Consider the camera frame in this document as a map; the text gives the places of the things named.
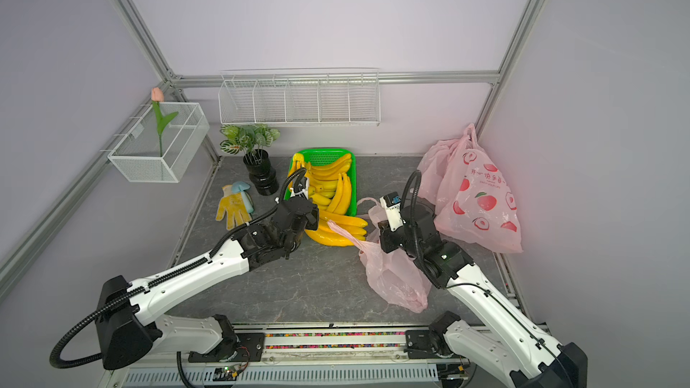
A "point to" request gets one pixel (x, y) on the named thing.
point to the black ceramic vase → (261, 173)
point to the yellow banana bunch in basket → (330, 186)
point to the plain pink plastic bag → (431, 162)
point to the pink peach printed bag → (476, 204)
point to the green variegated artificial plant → (250, 138)
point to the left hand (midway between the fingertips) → (311, 202)
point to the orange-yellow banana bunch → (326, 234)
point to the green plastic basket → (320, 157)
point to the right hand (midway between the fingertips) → (380, 221)
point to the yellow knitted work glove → (234, 207)
